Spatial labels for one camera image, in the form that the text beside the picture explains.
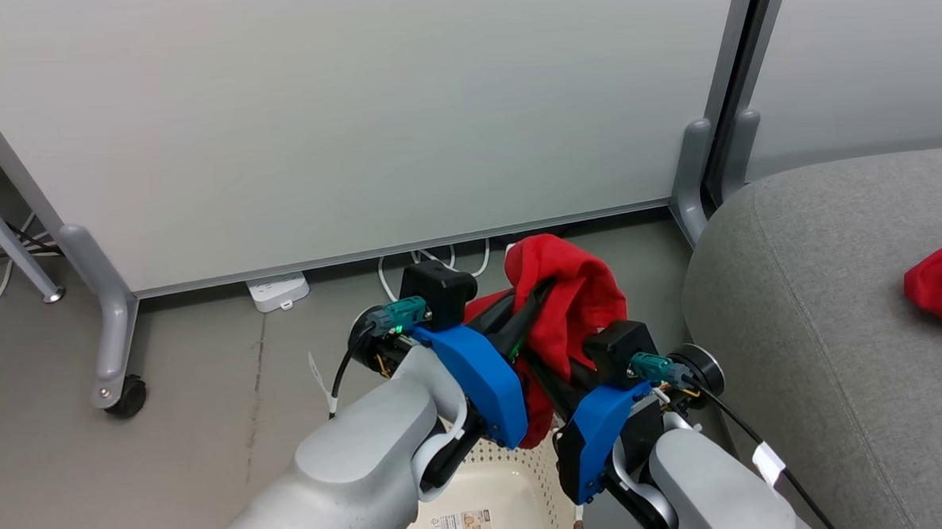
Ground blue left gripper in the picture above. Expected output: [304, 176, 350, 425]
[407, 279, 565, 456]

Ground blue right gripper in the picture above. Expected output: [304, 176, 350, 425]
[521, 346, 670, 508]

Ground grey fabric sofa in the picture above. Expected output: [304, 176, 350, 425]
[675, 147, 942, 529]

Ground white plastic laundry basket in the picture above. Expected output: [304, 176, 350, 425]
[384, 431, 585, 529]

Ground white power strip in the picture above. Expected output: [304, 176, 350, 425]
[245, 272, 311, 315]

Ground large white partition panel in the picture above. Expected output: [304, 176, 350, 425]
[0, 0, 774, 306]

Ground grey partition leg with caster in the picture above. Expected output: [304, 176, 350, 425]
[57, 222, 149, 421]

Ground narrow white partition panel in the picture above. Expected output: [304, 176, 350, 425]
[712, 0, 942, 203]

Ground grey metal table leg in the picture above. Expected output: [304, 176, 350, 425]
[0, 159, 67, 307]

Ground right arm cable teal plug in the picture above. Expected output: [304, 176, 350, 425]
[629, 343, 843, 529]

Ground arm cable teal plug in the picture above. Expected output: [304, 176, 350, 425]
[629, 343, 843, 529]
[306, 295, 434, 422]

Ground left arm cable teal plug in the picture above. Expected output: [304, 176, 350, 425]
[306, 295, 434, 422]

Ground coiled white power cable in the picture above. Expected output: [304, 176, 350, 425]
[376, 238, 493, 303]

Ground black floor cables bundle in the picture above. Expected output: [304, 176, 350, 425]
[0, 219, 62, 267]

